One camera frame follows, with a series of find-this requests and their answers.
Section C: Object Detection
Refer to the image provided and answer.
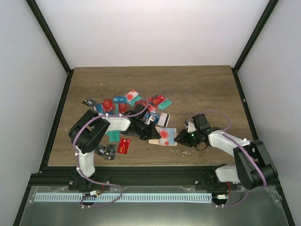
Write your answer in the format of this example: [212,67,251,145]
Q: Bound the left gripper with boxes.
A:
[135,120,161,140]

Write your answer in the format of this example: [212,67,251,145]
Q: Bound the beige leather card holder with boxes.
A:
[148,127,178,146]

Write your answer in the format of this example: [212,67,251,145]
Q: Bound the white card red circles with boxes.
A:
[159,128,177,146]

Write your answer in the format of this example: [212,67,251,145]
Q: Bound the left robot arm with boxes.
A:
[69,104,161,190]

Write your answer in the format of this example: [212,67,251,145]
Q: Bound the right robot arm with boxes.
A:
[174,113,278,190]

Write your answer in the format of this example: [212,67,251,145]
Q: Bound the red VIP card front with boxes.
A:
[117,138,130,154]

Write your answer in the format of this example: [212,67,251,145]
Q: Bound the red vip card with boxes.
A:
[117,138,130,154]
[101,99,115,112]

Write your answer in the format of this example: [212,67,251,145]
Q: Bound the teal VIP card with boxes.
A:
[106,130,120,143]

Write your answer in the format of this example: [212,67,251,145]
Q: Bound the white magnetic stripe card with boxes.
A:
[157,113,170,127]

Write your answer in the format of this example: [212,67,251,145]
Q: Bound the white red circle card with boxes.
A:
[125,90,139,102]

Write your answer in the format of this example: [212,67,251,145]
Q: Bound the blue VIP card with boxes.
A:
[112,96,127,103]

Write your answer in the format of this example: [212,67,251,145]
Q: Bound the black card pair front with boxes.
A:
[97,144,117,160]

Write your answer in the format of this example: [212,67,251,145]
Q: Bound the black VIP card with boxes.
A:
[82,98,97,108]

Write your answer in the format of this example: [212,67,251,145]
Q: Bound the black front frame rail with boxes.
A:
[29,166,226,191]

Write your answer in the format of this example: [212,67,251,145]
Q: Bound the light blue cable tray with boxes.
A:
[34,193,212,203]

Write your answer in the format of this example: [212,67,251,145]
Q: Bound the black right frame post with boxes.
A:
[234,0,280,71]

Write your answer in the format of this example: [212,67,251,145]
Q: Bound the black frame post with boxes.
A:
[234,0,280,71]
[25,0,71,73]

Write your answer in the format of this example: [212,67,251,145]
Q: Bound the black left frame post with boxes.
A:
[25,0,71,73]

